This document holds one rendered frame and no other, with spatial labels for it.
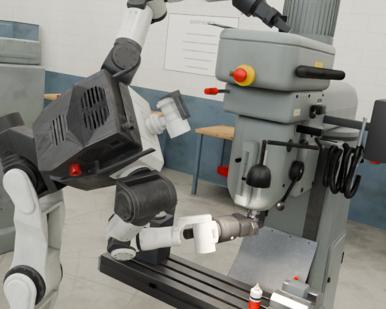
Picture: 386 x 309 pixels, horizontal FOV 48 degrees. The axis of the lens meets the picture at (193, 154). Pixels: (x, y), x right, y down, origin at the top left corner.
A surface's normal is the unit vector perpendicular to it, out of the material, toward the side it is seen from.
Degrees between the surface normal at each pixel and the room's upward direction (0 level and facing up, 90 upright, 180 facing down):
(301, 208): 90
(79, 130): 74
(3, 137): 90
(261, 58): 90
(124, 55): 61
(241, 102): 90
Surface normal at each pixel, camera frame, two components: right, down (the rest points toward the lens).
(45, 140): -0.59, -0.18
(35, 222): -0.20, 0.19
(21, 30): 0.84, 0.22
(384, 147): -0.53, 0.13
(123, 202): -0.75, 0.17
